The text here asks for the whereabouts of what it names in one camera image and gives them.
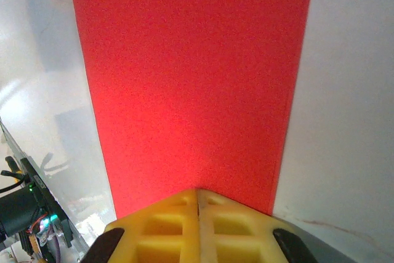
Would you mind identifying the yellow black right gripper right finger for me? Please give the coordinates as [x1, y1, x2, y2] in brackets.
[196, 187, 316, 263]

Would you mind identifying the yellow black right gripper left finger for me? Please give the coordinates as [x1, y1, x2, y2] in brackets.
[81, 187, 201, 263]

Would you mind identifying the black base control board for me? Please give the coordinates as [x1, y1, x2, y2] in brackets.
[18, 207, 67, 259]

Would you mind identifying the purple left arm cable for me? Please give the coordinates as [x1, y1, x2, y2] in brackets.
[50, 232, 64, 263]

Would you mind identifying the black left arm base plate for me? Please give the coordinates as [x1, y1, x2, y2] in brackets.
[20, 157, 74, 249]

